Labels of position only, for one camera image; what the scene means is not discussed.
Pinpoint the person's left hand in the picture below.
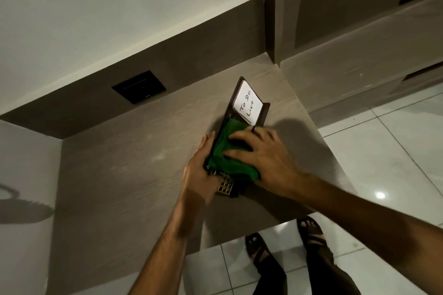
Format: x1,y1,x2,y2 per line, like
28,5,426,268
180,132,223,206

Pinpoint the person's right hand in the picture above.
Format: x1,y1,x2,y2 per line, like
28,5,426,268
223,127,309,199

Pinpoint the green cleaning cloth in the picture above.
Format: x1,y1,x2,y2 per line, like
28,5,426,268
207,119,261,182

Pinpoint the dark brown folding calculator case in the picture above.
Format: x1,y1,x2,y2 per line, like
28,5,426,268
203,76,271,199

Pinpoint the person's left forearm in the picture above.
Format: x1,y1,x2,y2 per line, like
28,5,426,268
127,198,210,295

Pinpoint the person's right forearm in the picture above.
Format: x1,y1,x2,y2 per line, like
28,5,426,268
296,173,443,286

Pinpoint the white handwritten note pad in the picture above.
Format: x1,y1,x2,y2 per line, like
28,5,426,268
232,80,263,126

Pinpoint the person's left black sandal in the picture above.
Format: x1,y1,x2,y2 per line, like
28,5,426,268
245,233,275,271

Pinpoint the person's black sandal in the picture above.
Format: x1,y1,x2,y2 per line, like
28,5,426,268
296,215,328,247
245,233,275,271

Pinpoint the person's right black sandal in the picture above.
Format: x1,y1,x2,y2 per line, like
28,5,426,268
296,215,328,247

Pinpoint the brown wooden low cabinet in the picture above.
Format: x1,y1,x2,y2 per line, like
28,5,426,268
280,0,443,114

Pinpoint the person's left leg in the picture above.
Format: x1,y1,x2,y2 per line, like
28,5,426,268
252,253,288,295

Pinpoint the person's leg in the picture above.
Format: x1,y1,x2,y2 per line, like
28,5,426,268
252,253,288,295
306,241,361,295

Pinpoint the person's right leg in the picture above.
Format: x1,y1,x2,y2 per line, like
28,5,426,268
306,241,361,295

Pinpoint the black wall switch plate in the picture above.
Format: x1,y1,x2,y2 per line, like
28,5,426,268
111,70,167,105

